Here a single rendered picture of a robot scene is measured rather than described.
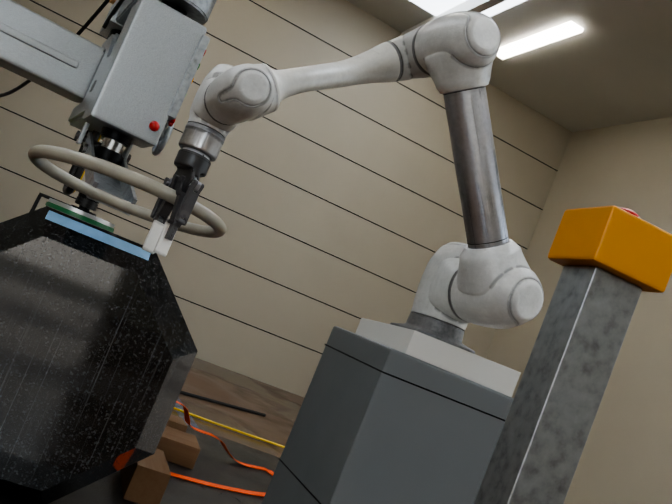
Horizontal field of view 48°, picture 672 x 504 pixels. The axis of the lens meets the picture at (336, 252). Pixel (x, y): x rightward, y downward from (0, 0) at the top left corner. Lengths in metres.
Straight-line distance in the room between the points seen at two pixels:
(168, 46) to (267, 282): 5.54
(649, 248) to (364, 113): 7.25
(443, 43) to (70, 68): 1.72
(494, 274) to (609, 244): 0.80
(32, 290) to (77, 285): 0.12
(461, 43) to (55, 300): 1.27
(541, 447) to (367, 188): 7.23
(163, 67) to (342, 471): 1.37
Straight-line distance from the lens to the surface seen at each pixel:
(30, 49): 3.14
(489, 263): 1.84
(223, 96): 1.56
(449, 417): 1.91
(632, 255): 1.08
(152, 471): 2.69
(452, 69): 1.80
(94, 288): 2.23
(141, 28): 2.51
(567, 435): 1.08
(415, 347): 1.84
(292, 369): 8.08
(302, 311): 8.01
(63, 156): 1.73
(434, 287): 2.00
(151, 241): 1.70
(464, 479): 1.98
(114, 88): 2.47
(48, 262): 2.23
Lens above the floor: 0.79
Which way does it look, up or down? 5 degrees up
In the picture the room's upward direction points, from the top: 22 degrees clockwise
